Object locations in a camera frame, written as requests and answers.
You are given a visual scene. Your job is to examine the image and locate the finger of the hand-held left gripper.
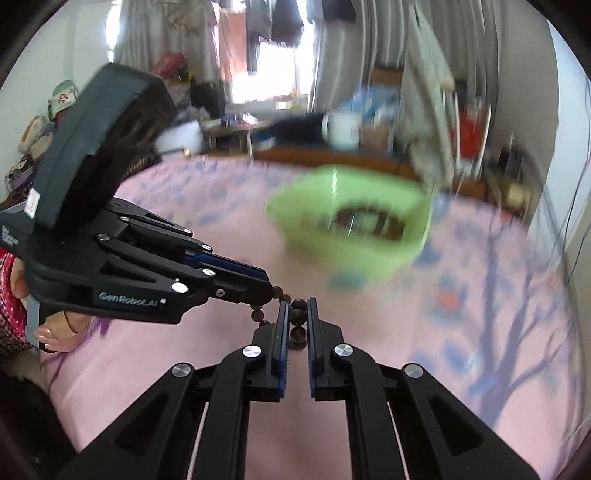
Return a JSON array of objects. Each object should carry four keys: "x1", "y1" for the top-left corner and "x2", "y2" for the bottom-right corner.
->
[
  {"x1": 97, "y1": 235, "x2": 274, "y2": 306},
  {"x1": 111, "y1": 198, "x2": 269, "y2": 281}
]

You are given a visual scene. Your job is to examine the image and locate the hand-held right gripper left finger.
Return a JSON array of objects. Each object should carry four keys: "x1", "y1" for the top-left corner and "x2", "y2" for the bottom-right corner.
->
[{"x1": 55, "y1": 298, "x2": 291, "y2": 480}]

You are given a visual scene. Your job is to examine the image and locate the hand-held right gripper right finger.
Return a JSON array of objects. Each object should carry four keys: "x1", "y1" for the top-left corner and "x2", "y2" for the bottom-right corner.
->
[{"x1": 305, "y1": 296, "x2": 541, "y2": 480}]

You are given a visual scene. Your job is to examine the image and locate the dark bead bracelet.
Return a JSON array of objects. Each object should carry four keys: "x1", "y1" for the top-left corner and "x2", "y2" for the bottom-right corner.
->
[{"x1": 249, "y1": 285, "x2": 309, "y2": 352}]

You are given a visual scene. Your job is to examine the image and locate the light green plastic basin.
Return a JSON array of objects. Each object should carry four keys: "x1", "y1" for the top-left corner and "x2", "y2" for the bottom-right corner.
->
[{"x1": 265, "y1": 164, "x2": 432, "y2": 282}]

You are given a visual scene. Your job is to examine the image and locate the person's left forearm red sleeve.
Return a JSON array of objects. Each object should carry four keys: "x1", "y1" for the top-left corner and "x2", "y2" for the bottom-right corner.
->
[{"x1": 0, "y1": 249, "x2": 28, "y2": 358}]

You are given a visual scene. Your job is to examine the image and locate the person's left hand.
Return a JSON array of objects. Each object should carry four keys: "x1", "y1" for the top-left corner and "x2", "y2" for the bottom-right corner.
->
[{"x1": 34, "y1": 311, "x2": 87, "y2": 354}]

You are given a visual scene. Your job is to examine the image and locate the printed fabric bags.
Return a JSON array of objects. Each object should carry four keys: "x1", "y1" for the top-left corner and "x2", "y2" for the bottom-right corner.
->
[{"x1": 18, "y1": 80, "x2": 77, "y2": 155}]

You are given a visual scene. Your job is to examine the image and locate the white plastic tub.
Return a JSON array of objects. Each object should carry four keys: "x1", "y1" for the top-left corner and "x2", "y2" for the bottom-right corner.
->
[{"x1": 154, "y1": 122, "x2": 204, "y2": 155}]

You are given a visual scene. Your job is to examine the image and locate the small low table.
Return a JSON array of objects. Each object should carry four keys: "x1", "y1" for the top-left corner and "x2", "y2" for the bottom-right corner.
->
[{"x1": 201, "y1": 119, "x2": 273, "y2": 155}]

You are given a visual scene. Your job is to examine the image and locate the pink floral bedsheet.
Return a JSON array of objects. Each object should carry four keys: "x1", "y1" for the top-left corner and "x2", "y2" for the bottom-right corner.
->
[{"x1": 46, "y1": 157, "x2": 587, "y2": 480}]

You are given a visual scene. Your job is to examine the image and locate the dark blue cushion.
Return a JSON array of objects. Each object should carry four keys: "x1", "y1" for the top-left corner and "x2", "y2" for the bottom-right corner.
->
[{"x1": 268, "y1": 113, "x2": 326, "y2": 144}]

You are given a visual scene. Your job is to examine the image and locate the white enamel mug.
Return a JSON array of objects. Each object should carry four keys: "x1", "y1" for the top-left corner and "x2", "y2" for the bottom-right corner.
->
[{"x1": 323, "y1": 108, "x2": 363, "y2": 151}]

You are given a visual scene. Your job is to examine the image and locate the hanging clothes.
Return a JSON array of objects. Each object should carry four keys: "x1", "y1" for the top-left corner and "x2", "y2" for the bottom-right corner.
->
[{"x1": 217, "y1": 0, "x2": 370, "y2": 79}]

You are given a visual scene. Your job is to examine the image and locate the white translucent cloth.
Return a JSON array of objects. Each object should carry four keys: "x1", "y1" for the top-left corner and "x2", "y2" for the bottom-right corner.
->
[{"x1": 399, "y1": 4, "x2": 462, "y2": 185}]

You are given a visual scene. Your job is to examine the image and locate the brown bead bracelet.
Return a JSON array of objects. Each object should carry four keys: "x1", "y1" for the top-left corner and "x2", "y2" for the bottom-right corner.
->
[{"x1": 323, "y1": 205, "x2": 407, "y2": 243}]

